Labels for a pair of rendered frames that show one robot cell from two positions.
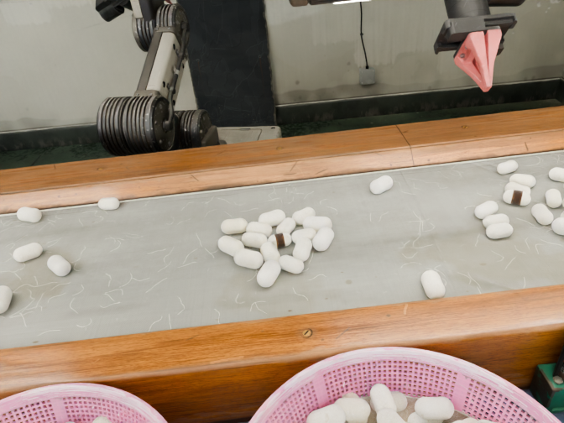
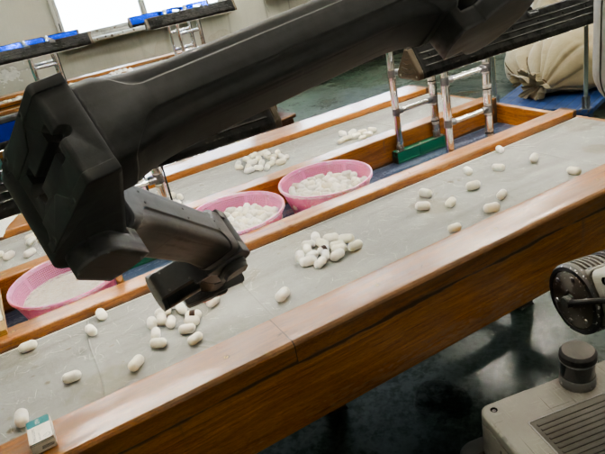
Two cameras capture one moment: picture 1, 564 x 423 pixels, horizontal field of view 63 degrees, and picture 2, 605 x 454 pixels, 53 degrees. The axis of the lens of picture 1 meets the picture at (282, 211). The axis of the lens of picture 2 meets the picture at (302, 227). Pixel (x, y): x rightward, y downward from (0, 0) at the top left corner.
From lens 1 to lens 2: 164 cm
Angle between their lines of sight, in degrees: 117
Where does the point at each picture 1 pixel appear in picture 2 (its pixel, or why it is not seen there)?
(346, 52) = not seen: outside the picture
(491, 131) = (203, 358)
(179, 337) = (326, 207)
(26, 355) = (375, 187)
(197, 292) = (345, 228)
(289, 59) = not seen: outside the picture
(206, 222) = (379, 247)
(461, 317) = not seen: hidden behind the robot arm
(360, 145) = (311, 307)
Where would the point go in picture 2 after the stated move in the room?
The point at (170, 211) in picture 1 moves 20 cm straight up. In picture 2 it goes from (410, 243) to (401, 157)
